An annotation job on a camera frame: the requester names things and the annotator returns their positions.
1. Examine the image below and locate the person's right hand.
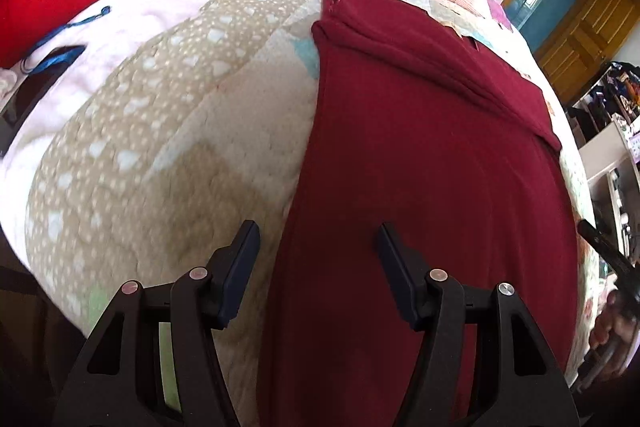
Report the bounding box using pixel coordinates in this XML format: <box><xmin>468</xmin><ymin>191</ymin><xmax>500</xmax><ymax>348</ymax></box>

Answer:
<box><xmin>587</xmin><ymin>289</ymin><xmax>640</xmax><ymax>358</ymax></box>

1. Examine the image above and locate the purple pillow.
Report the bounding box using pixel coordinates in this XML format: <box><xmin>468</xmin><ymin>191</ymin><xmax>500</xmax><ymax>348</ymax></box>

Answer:
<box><xmin>484</xmin><ymin>0</ymin><xmax>513</xmax><ymax>30</ymax></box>

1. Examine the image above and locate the pile of clothes on shelf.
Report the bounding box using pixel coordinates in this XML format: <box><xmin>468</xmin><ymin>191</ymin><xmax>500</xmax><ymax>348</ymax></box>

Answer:
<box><xmin>580</xmin><ymin>62</ymin><xmax>640</xmax><ymax>120</ymax></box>

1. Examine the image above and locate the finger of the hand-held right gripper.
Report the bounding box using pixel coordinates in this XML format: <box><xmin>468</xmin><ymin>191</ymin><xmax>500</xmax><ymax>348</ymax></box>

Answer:
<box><xmin>576</xmin><ymin>219</ymin><xmax>640</xmax><ymax>290</ymax></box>

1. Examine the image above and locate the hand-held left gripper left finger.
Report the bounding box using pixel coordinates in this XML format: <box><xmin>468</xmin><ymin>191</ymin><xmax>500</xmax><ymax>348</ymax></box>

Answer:
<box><xmin>52</xmin><ymin>220</ymin><xmax>261</xmax><ymax>427</ymax></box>

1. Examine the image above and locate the blue lanyard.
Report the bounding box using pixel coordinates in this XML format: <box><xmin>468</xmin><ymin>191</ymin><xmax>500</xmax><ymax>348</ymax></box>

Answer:
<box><xmin>22</xmin><ymin>6</ymin><xmax>112</xmax><ymax>75</ymax></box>

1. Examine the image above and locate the white fleece blanket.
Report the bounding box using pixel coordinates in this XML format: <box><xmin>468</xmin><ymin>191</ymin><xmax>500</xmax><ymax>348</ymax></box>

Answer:
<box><xmin>0</xmin><ymin>0</ymin><xmax>346</xmax><ymax>188</ymax></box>

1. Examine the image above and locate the white crumpled tissue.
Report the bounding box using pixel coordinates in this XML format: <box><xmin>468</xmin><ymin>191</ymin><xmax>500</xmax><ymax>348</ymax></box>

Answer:
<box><xmin>0</xmin><ymin>67</ymin><xmax>23</xmax><ymax>100</ymax></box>

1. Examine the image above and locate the heart patterned quilt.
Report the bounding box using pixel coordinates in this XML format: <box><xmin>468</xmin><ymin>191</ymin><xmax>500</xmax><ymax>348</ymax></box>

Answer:
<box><xmin>25</xmin><ymin>0</ymin><xmax>601</xmax><ymax>427</ymax></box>

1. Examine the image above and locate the wooden door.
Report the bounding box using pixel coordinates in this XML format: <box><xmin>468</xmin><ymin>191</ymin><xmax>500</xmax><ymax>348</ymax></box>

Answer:
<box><xmin>535</xmin><ymin>0</ymin><xmax>638</xmax><ymax>105</ymax></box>

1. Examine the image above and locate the black smartphone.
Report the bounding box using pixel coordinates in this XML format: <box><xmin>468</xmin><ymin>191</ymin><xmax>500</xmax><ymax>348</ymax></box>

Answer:
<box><xmin>0</xmin><ymin>45</ymin><xmax>87</xmax><ymax>158</ymax></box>

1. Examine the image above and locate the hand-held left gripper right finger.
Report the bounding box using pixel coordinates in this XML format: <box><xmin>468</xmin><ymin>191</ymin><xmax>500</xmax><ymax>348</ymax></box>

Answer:
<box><xmin>376</xmin><ymin>223</ymin><xmax>583</xmax><ymax>427</ymax></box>

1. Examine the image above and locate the maroon knit garment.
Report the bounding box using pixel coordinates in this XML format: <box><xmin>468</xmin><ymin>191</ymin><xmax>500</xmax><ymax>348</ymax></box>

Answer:
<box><xmin>260</xmin><ymin>0</ymin><xmax>581</xmax><ymax>427</ymax></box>

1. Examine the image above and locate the white shelf unit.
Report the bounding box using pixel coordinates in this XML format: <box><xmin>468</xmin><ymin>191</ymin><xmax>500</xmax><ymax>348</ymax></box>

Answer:
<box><xmin>565</xmin><ymin>62</ymin><xmax>640</xmax><ymax>268</ymax></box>

